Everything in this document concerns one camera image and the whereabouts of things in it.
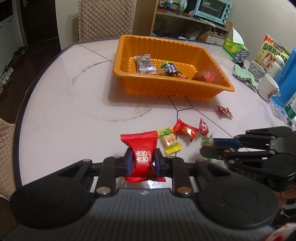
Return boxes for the person's right hand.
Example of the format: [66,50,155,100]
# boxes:
[277,190,292,207]

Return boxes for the patterned mug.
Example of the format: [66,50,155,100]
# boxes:
[248,60,266,82]

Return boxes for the green cloth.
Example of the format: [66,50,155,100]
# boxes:
[232,64,258,91]

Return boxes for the white cabinet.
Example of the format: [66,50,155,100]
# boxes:
[0,0,25,61]

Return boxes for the yellow green snack box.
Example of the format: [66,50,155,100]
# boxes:
[255,34,291,78]

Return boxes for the orange plastic tray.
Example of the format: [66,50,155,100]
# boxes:
[112,34,235,102]

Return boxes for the red and white garment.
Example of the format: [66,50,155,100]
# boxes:
[264,223,296,241]

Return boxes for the clear plastic water bottle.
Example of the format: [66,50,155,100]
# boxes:
[269,102,290,121]

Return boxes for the teal toaster oven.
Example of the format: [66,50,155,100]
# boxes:
[193,0,233,26]

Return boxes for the white cartoon mug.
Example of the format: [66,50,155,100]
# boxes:
[257,74,281,101]

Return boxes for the dark red candy packet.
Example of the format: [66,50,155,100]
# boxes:
[217,105,234,119]

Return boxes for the grey phone stand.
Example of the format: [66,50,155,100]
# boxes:
[232,48,251,68]

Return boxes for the large red candy packet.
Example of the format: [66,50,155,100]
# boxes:
[120,130,167,184]

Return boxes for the blue electric kettle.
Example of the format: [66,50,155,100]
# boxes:
[270,47,296,109]

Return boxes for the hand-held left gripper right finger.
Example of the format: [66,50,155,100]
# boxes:
[154,148,234,197]

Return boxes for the small red candy packet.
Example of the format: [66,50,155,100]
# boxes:
[192,71,217,83]
[199,118,210,138]

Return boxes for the green tissue box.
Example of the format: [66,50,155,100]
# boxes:
[223,27,246,55]

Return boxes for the white sneakers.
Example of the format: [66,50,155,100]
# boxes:
[0,66,15,93]

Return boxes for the yellow candy packet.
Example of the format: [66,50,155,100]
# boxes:
[157,127,183,155]

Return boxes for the beige quilted chair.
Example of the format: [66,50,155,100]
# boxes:
[78,0,137,42]
[0,117,23,201]

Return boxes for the grey snack packet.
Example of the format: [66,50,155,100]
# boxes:
[135,54,157,74]

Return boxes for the long green snack packet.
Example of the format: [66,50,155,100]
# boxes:
[160,61,189,80]

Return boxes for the red gold-emblem snack packet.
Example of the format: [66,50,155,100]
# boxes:
[173,118,200,142]

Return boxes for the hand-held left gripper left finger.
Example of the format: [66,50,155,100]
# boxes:
[35,148,134,198]

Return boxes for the green label bottle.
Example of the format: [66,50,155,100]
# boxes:
[284,94,296,121]

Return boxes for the wooden shelf unit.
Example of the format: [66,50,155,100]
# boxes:
[150,0,234,43]

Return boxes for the green candy packet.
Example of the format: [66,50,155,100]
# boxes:
[200,133,216,161]

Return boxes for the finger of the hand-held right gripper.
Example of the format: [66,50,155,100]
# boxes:
[213,126,293,150]
[200,147,277,165]

